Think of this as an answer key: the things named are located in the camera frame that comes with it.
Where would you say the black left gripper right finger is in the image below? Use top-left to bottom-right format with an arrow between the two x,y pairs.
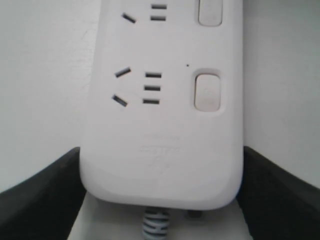
236,146 -> 320,240

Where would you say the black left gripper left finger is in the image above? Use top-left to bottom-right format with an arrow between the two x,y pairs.
0,147 -> 87,240

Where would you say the white five-socket power strip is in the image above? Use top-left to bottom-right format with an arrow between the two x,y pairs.
79,0 -> 244,211

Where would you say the grey power cord with plug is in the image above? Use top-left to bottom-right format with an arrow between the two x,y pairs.
141,206 -> 173,240

